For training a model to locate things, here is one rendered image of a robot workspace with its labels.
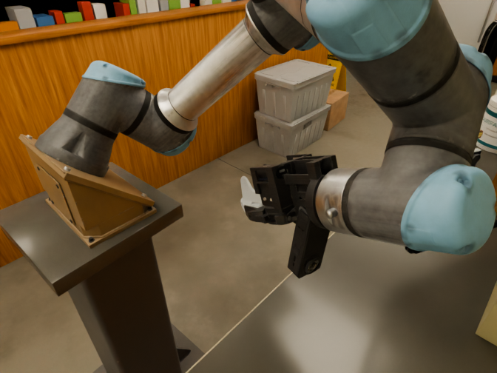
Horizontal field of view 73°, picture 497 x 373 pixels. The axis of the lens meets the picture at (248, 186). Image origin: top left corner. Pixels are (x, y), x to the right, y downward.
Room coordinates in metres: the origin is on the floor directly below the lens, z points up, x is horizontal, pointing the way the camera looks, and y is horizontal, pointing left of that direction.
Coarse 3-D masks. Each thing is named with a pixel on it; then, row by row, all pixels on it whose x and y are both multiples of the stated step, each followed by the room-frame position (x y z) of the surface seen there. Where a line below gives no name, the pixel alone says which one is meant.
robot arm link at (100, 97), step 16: (96, 64) 0.71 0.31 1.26; (112, 64) 0.72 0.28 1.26; (96, 80) 0.69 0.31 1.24; (112, 80) 0.69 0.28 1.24; (128, 80) 0.71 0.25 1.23; (80, 96) 0.67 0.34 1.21; (96, 96) 0.67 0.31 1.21; (112, 96) 0.68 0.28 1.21; (128, 96) 0.70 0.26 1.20; (144, 96) 0.73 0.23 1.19; (80, 112) 0.65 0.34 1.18; (96, 112) 0.65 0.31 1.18; (112, 112) 0.67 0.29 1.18; (128, 112) 0.69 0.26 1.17; (144, 112) 0.70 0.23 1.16; (112, 128) 0.66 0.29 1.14; (128, 128) 0.69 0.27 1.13
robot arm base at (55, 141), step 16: (64, 112) 0.66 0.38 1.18; (48, 128) 0.64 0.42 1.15; (64, 128) 0.63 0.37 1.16; (80, 128) 0.63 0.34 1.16; (96, 128) 0.64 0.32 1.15; (48, 144) 0.60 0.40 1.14; (64, 144) 0.60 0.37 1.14; (80, 144) 0.61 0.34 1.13; (96, 144) 0.63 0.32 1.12; (112, 144) 0.68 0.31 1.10; (64, 160) 0.58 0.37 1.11; (80, 160) 0.59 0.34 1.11; (96, 160) 0.61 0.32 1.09
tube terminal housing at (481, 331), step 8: (496, 288) 0.38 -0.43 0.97; (496, 296) 0.34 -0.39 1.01; (488, 304) 0.36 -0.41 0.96; (496, 304) 0.31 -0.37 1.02; (488, 312) 0.32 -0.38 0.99; (496, 312) 0.31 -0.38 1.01; (488, 320) 0.31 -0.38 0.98; (496, 320) 0.31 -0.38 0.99; (480, 328) 0.31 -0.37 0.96; (488, 328) 0.31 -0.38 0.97; (496, 328) 0.30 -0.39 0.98; (480, 336) 0.31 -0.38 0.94; (488, 336) 0.30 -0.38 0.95; (496, 336) 0.30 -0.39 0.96; (496, 344) 0.29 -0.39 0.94
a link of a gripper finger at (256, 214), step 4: (244, 208) 0.41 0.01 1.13; (248, 208) 0.40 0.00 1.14; (252, 208) 0.39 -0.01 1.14; (256, 208) 0.38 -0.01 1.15; (260, 208) 0.38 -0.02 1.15; (264, 208) 0.37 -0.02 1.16; (248, 212) 0.38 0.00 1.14; (252, 212) 0.37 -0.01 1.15; (256, 212) 0.37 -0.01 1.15; (260, 212) 0.36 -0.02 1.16; (264, 212) 0.37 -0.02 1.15; (248, 216) 0.38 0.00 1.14; (252, 216) 0.37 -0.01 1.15; (256, 216) 0.36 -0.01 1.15; (260, 216) 0.36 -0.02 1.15; (264, 216) 0.35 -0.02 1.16; (268, 216) 0.36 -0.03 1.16; (272, 216) 0.36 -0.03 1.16; (252, 220) 0.37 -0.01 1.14; (256, 220) 0.36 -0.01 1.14; (260, 220) 0.36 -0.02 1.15; (264, 220) 0.35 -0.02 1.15; (268, 220) 0.35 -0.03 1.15; (272, 220) 0.35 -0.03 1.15
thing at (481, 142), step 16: (480, 48) 0.44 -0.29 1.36; (496, 64) 0.45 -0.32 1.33; (496, 80) 0.46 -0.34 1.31; (496, 96) 0.46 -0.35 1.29; (496, 112) 0.47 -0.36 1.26; (496, 128) 0.47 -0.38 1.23; (480, 144) 0.46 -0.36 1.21; (496, 144) 0.48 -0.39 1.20; (480, 160) 0.47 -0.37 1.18; (496, 160) 0.48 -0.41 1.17; (496, 176) 0.49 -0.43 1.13; (496, 192) 0.50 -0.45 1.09; (496, 208) 0.51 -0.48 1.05
